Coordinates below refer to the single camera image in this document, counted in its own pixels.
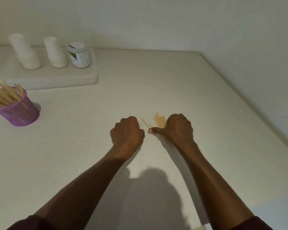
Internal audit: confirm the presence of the person's right hand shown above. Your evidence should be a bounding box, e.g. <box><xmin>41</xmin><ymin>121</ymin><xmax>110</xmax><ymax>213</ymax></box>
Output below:
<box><xmin>148</xmin><ymin>113</ymin><xmax>195</xmax><ymax>148</ymax></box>

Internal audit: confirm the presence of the person's left hand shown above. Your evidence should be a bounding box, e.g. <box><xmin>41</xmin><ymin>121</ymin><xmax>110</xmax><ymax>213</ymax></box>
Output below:
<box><xmin>110</xmin><ymin>116</ymin><xmax>145</xmax><ymax>154</ymax></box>

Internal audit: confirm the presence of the purple mesh cup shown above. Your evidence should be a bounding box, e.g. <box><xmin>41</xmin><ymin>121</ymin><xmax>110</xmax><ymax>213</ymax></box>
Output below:
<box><xmin>0</xmin><ymin>86</ymin><xmax>41</xmax><ymax>127</ymax></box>

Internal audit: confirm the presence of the person's right forearm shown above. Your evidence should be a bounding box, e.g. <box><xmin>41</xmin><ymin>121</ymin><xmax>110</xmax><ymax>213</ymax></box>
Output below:
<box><xmin>177</xmin><ymin>141</ymin><xmax>255</xmax><ymax>230</ymax></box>

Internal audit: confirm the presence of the person's left forearm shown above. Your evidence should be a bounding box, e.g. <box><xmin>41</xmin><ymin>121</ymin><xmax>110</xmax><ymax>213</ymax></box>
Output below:
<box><xmin>35</xmin><ymin>146</ymin><xmax>141</xmax><ymax>230</ymax></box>

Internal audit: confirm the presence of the white jar with green label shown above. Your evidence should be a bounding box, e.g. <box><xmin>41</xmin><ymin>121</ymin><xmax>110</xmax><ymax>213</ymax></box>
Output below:
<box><xmin>67</xmin><ymin>42</ymin><xmax>90</xmax><ymax>69</ymax></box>

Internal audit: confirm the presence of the white plastic tray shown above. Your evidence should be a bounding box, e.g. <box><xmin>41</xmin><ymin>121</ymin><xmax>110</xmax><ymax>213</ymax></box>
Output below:
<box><xmin>0</xmin><ymin>47</ymin><xmax>99</xmax><ymax>90</ymax></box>

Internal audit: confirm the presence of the stack of white paper cups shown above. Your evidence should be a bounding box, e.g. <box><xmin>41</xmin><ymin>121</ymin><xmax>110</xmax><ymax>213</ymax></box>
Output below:
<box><xmin>43</xmin><ymin>36</ymin><xmax>68</xmax><ymax>68</ymax></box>
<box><xmin>8</xmin><ymin>34</ymin><xmax>42</xmax><ymax>70</ymax></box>

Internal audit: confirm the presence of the maroon right sleeve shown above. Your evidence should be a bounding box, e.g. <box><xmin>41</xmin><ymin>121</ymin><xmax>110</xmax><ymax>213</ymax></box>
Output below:
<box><xmin>230</xmin><ymin>215</ymin><xmax>274</xmax><ymax>230</ymax></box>

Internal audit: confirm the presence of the maroon sleeve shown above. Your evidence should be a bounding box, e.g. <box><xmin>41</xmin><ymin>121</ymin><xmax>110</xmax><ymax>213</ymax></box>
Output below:
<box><xmin>7</xmin><ymin>214</ymin><xmax>56</xmax><ymax>230</ymax></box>
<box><xmin>230</xmin><ymin>215</ymin><xmax>274</xmax><ymax>230</ymax></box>

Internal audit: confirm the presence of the maroon left sleeve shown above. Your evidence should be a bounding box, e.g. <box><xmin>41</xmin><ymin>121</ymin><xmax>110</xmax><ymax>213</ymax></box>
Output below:
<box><xmin>7</xmin><ymin>214</ymin><xmax>56</xmax><ymax>230</ymax></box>

